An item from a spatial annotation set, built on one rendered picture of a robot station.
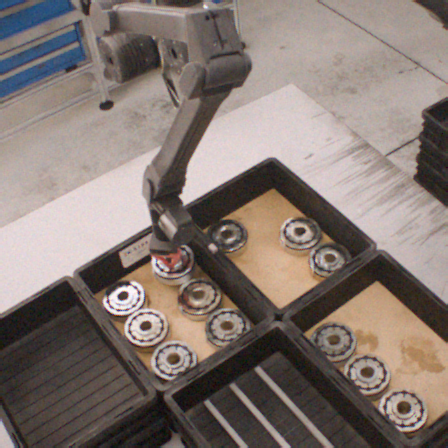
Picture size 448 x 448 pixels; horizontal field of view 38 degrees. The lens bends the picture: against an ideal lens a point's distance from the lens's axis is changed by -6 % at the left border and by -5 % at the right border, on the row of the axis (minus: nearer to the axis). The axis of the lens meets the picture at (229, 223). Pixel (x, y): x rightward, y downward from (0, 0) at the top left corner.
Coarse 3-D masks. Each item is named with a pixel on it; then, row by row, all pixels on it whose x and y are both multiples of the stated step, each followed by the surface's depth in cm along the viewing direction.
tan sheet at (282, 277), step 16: (272, 192) 182; (240, 208) 179; (256, 208) 179; (272, 208) 178; (288, 208) 178; (256, 224) 175; (272, 224) 175; (256, 240) 172; (272, 240) 171; (240, 256) 169; (256, 256) 168; (272, 256) 168; (288, 256) 167; (304, 256) 167; (256, 272) 165; (272, 272) 165; (288, 272) 164; (304, 272) 164; (272, 288) 161; (288, 288) 161; (304, 288) 161
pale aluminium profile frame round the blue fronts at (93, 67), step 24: (48, 24) 297; (240, 24) 363; (0, 48) 291; (96, 48) 322; (72, 72) 322; (96, 72) 330; (24, 96) 316; (72, 96) 335; (96, 96) 340; (24, 120) 326
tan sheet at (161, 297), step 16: (144, 272) 168; (144, 288) 165; (160, 288) 164; (176, 288) 164; (160, 304) 161; (176, 304) 161; (224, 304) 160; (112, 320) 159; (176, 320) 158; (192, 320) 157; (176, 336) 155; (192, 336) 154; (208, 352) 151
